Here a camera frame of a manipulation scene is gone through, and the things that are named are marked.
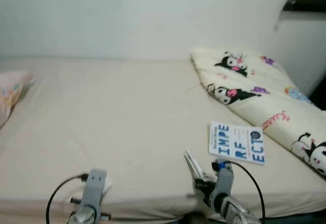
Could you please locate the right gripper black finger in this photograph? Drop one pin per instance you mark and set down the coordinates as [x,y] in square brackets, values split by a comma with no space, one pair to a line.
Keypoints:
[198,167]
[190,164]

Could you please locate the white book with blue letters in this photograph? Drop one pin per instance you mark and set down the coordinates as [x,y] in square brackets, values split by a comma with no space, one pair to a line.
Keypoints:
[237,142]

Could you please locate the pink pillow with dotted print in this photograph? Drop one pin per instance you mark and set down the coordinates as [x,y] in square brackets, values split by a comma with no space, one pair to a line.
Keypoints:
[10,94]

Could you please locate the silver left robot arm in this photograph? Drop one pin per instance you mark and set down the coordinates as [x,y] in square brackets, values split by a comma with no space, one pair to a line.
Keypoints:
[84,216]

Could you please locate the mattress with cream sheet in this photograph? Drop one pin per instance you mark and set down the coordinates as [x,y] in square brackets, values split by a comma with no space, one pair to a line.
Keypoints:
[127,122]

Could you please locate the cream blanket with cartoon print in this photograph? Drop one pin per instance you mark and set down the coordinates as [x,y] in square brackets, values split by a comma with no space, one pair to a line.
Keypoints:
[254,81]

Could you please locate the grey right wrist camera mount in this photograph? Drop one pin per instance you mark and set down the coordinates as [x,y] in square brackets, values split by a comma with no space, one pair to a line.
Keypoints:
[224,178]

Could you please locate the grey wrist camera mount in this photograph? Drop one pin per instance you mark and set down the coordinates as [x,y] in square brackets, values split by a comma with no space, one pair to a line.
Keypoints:
[94,188]
[224,178]

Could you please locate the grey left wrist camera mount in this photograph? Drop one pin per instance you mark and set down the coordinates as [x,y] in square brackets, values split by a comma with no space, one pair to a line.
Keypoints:
[94,188]

